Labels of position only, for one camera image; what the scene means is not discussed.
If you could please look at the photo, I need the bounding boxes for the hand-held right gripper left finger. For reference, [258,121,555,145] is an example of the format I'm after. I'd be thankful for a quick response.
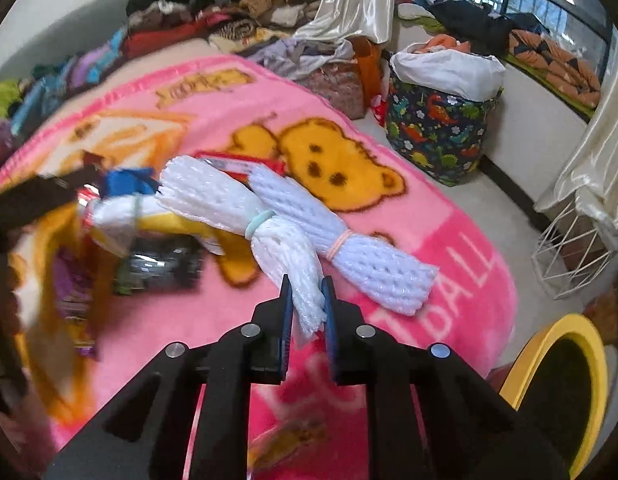
[44,274,295,480]

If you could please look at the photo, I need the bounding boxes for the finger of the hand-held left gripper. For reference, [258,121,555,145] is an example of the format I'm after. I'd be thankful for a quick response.
[0,172,97,233]

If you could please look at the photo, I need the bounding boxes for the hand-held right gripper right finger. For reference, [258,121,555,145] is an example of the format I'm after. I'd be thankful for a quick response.
[321,276,570,480]

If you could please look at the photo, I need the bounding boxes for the white foam net pink band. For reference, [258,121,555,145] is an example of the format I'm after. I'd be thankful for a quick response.
[249,165,440,317]

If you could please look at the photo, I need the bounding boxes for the purple snack packet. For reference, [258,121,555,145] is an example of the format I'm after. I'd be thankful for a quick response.
[56,250,97,361]

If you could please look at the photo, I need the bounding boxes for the white foam net teal band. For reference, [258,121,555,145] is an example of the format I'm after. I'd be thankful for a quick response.
[156,155,327,351]

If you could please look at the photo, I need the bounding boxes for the yellow trash bin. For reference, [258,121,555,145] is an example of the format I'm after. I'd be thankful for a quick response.
[499,312,612,466]

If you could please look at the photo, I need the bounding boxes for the white foam net green band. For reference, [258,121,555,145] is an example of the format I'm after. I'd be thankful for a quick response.
[84,195,162,253]

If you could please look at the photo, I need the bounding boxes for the blue wrapper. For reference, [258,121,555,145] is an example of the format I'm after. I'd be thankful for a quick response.
[102,167,157,198]

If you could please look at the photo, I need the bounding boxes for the row of colourful clothes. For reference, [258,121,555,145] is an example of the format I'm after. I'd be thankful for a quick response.
[0,35,130,136]

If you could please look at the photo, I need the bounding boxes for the yellow snack packet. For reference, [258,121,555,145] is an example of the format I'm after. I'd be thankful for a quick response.
[139,210,225,256]

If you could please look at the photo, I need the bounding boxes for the dark snack packet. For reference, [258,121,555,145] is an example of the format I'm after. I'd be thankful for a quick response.
[114,237,205,295]

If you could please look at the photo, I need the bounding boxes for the pink printed blanket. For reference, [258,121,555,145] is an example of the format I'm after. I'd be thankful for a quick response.
[0,55,520,480]

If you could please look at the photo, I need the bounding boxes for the red snack packet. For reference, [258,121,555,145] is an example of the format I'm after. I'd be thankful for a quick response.
[196,150,285,181]

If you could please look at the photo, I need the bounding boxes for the dinosaur print storage bag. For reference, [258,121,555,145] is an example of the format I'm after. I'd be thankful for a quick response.
[386,42,507,188]

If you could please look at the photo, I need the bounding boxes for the pile of clothes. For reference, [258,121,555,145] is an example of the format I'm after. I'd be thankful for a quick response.
[124,0,340,56]

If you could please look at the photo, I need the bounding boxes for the orange bag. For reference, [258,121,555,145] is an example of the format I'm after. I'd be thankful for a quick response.
[356,37,390,106]

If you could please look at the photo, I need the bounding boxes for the grey white crumpled clothes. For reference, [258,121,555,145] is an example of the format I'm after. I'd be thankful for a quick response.
[249,37,357,78]

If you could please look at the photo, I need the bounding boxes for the cardboard box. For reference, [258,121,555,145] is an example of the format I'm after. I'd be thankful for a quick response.
[584,287,618,348]

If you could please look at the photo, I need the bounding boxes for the cream satin curtain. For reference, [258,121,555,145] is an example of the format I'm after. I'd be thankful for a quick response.
[534,67,618,233]
[294,0,397,46]

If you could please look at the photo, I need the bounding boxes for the black clothing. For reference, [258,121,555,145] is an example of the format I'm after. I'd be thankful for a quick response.
[429,0,514,56]

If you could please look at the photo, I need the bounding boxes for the orange patterned quilt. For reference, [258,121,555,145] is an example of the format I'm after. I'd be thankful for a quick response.
[506,27,602,108]

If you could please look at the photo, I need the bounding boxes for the white wire stool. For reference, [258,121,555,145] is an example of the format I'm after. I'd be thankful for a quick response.
[531,200,618,301]

